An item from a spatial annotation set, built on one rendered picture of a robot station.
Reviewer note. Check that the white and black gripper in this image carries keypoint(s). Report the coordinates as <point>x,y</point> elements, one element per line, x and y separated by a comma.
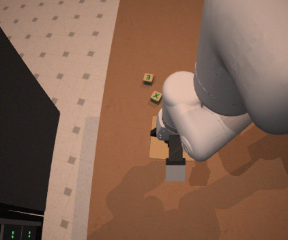
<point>160,131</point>

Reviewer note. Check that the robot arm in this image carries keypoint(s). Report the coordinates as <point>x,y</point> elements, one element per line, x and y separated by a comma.
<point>247,39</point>

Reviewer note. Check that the light tan flat mat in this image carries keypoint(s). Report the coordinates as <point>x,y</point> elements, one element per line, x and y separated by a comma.
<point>160,150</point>

